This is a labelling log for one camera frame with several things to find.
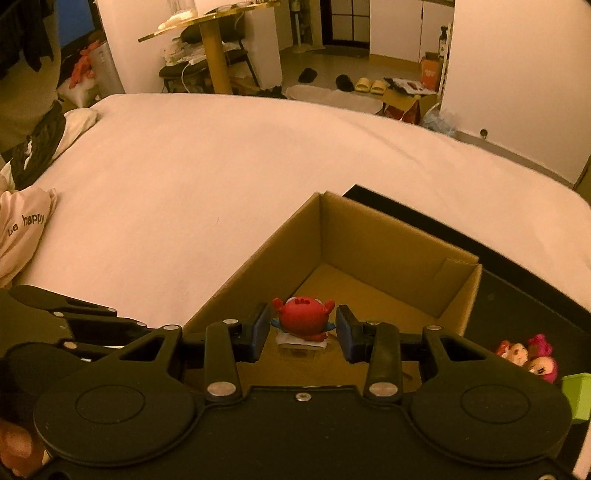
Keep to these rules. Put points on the yellow slipper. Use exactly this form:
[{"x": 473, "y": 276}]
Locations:
[
  {"x": 362, "y": 84},
  {"x": 378, "y": 86}
]

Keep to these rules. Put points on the black chair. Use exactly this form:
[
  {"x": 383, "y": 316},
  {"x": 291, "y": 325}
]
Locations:
[{"x": 184, "y": 71}]

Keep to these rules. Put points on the red crab toy figure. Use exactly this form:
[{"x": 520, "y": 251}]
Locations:
[{"x": 302, "y": 319}]

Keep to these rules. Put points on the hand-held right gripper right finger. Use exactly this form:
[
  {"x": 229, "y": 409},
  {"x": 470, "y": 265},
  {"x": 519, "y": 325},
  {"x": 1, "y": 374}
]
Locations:
[{"x": 347, "y": 337}]

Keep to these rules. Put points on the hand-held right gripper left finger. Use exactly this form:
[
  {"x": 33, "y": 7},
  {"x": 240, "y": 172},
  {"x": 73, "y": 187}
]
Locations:
[{"x": 256, "y": 336}]

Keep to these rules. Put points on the orange stuffed toy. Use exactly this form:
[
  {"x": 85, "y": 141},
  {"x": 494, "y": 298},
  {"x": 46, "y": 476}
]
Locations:
[{"x": 85, "y": 64}]

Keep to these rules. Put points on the person's left hand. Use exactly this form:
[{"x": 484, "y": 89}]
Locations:
[{"x": 16, "y": 447}]

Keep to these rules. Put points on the dark striped cloth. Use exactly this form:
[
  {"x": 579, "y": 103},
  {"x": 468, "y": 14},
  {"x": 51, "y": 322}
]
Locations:
[{"x": 39, "y": 147}]

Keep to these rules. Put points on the round gold table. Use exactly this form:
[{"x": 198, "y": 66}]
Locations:
[{"x": 214, "y": 46}]

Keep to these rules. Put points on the pink printed shirt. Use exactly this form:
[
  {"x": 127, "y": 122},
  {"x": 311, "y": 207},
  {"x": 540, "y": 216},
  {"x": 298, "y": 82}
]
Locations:
[{"x": 23, "y": 230}]

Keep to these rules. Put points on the brown floor cardboard box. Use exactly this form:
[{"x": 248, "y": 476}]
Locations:
[{"x": 406, "y": 106}]

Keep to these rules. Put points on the orange box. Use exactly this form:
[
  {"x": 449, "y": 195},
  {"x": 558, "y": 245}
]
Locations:
[{"x": 431, "y": 71}]

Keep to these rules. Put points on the pink-haired doll head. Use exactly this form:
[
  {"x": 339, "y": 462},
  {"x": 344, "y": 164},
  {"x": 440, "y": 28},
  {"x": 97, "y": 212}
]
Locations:
[{"x": 544, "y": 362}]

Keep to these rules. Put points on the white standing fan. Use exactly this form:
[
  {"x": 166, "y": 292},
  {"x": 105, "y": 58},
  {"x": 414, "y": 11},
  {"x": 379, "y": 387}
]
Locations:
[{"x": 301, "y": 41}]

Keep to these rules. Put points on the small pale-haired doll figure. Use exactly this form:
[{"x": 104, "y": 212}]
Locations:
[{"x": 513, "y": 353}]

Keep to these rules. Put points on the black tray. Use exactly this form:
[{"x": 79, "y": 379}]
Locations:
[{"x": 517, "y": 314}]

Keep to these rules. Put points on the white floor mat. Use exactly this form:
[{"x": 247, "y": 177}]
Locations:
[{"x": 332, "y": 97}]

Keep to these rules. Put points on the green cube container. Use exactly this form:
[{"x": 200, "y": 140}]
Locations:
[{"x": 578, "y": 397}]

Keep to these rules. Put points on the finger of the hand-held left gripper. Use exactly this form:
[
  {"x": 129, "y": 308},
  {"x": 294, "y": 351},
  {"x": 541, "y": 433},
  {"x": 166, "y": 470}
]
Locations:
[
  {"x": 106, "y": 332},
  {"x": 69, "y": 302}
]

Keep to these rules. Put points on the olive hanging cloth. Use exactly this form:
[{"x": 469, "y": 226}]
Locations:
[{"x": 27, "y": 83}]

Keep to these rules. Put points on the white pillow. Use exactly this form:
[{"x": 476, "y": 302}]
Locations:
[{"x": 76, "y": 127}]

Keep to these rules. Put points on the blue plastic bag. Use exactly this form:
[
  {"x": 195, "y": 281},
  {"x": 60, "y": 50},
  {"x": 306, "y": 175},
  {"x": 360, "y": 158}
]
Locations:
[{"x": 438, "y": 121}]

